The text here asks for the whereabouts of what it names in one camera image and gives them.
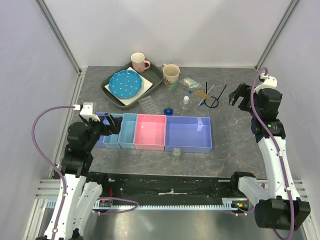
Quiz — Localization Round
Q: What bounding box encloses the test tube brush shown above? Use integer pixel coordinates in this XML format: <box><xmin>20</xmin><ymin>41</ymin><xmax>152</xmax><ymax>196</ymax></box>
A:
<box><xmin>195</xmin><ymin>90</ymin><xmax>211</xmax><ymax>98</ymax></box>

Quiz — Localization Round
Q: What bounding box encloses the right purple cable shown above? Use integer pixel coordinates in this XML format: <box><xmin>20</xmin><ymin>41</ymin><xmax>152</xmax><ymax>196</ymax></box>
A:
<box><xmin>229</xmin><ymin>67</ymin><xmax>297</xmax><ymax>240</ymax></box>

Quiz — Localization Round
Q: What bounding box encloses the blue polka dot plate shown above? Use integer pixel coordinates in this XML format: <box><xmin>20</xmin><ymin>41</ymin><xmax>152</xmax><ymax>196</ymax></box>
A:
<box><xmin>108</xmin><ymin>70</ymin><xmax>143</xmax><ymax>99</ymax></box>

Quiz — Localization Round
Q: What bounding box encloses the large purple bin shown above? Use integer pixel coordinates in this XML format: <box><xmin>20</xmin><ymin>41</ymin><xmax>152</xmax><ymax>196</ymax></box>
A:
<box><xmin>164</xmin><ymin>115</ymin><xmax>213</xmax><ymax>153</ymax></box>

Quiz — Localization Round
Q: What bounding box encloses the light blue cable duct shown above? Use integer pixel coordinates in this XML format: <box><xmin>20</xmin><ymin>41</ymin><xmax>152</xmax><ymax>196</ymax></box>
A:
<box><xmin>92</xmin><ymin>198</ymin><xmax>250</xmax><ymax>211</ymax></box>

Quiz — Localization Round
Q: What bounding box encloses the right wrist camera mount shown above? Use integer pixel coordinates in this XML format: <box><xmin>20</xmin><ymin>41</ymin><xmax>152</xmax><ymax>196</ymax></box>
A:
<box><xmin>257</xmin><ymin>73</ymin><xmax>278</xmax><ymax>90</ymax></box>

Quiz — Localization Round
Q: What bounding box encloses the small glass beaker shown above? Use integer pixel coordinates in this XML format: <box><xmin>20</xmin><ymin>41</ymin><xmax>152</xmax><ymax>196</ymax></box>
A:
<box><xmin>172</xmin><ymin>147</ymin><xmax>182</xmax><ymax>161</ymax></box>

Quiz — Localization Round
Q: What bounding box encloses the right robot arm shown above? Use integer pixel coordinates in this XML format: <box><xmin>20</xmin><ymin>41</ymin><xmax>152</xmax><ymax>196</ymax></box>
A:
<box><xmin>229</xmin><ymin>83</ymin><xmax>311</xmax><ymax>231</ymax></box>

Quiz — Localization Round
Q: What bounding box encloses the pink bin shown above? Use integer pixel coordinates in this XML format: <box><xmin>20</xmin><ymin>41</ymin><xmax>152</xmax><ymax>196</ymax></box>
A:
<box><xmin>133</xmin><ymin>114</ymin><xmax>167</xmax><ymax>151</ymax></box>

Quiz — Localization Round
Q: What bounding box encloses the pink mug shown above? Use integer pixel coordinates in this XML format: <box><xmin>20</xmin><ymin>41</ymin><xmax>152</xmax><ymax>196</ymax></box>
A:
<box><xmin>130</xmin><ymin>52</ymin><xmax>151</xmax><ymax>74</ymax></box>

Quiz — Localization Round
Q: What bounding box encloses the blue base graduated cylinder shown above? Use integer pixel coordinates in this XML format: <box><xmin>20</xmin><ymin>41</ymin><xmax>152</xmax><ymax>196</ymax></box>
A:
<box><xmin>163</xmin><ymin>99</ymin><xmax>174</xmax><ymax>116</ymax></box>

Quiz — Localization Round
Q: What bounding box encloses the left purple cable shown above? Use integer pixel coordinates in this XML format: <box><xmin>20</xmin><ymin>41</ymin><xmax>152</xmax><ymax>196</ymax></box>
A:
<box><xmin>31</xmin><ymin>105</ymin><xmax>140</xmax><ymax>240</ymax></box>

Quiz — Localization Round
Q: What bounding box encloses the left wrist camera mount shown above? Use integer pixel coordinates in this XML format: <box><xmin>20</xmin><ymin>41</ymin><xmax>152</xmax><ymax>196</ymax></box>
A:
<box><xmin>73</xmin><ymin>102</ymin><xmax>101</xmax><ymax>122</ymax></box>

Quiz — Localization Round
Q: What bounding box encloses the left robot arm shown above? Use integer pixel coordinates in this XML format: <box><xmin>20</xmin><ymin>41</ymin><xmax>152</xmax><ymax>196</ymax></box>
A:
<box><xmin>42</xmin><ymin>113</ymin><xmax>123</xmax><ymax>240</ymax></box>

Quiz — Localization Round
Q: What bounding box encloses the beige green floral mug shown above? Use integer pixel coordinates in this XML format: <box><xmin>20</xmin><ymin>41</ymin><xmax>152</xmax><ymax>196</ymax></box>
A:
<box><xmin>162</xmin><ymin>63</ymin><xmax>180</xmax><ymax>91</ymax></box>

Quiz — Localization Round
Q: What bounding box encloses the glass alcohol lamp white cap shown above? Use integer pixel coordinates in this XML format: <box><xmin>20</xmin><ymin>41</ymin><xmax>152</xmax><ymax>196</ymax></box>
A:
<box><xmin>179</xmin><ymin>95</ymin><xmax>192</xmax><ymax>112</ymax></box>

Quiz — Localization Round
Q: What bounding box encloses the black wire ring stand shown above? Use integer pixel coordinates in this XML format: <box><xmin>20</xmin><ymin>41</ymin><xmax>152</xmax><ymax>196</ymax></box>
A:
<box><xmin>204</xmin><ymin>81</ymin><xmax>228</xmax><ymax>109</ymax></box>

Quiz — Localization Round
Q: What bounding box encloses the purple cable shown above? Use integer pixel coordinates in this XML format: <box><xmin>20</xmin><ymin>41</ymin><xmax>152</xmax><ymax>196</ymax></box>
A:
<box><xmin>31</xmin><ymin>105</ymin><xmax>140</xmax><ymax>240</ymax></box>
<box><xmin>229</xmin><ymin>67</ymin><xmax>297</xmax><ymax>240</ymax></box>

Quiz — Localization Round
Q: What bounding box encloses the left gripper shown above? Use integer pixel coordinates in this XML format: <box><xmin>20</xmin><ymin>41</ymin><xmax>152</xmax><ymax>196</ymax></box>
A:
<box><xmin>82</xmin><ymin>112</ymin><xmax>123</xmax><ymax>152</ymax></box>

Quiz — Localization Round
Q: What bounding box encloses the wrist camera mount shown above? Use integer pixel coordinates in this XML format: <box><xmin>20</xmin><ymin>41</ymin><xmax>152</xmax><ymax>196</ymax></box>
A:
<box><xmin>73</xmin><ymin>102</ymin><xmax>101</xmax><ymax>122</ymax></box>
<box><xmin>257</xmin><ymin>73</ymin><xmax>278</xmax><ymax>90</ymax></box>

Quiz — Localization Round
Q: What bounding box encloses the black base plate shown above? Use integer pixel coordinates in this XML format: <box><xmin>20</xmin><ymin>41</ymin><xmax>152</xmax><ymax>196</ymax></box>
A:
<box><xmin>85</xmin><ymin>171</ymin><xmax>254</xmax><ymax>206</ymax></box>

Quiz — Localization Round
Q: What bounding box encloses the plastic bag of cotton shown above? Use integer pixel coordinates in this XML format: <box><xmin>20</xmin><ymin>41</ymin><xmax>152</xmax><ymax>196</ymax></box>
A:
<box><xmin>179</xmin><ymin>77</ymin><xmax>202</xmax><ymax>91</ymax></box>

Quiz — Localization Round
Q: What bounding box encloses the light blue bin right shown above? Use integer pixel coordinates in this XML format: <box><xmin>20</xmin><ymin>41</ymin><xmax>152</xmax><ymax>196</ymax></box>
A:
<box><xmin>118</xmin><ymin>113</ymin><xmax>138</xmax><ymax>149</ymax></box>

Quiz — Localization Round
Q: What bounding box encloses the small purple bin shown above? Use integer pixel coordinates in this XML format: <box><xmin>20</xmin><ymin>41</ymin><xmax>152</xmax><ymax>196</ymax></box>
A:
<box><xmin>94</xmin><ymin>112</ymin><xmax>109</xmax><ymax>148</ymax></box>

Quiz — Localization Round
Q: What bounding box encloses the dark grey tray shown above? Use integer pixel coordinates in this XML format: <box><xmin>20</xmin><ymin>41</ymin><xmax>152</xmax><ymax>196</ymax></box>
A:
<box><xmin>101</xmin><ymin>62</ymin><xmax>164</xmax><ymax>110</ymax></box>

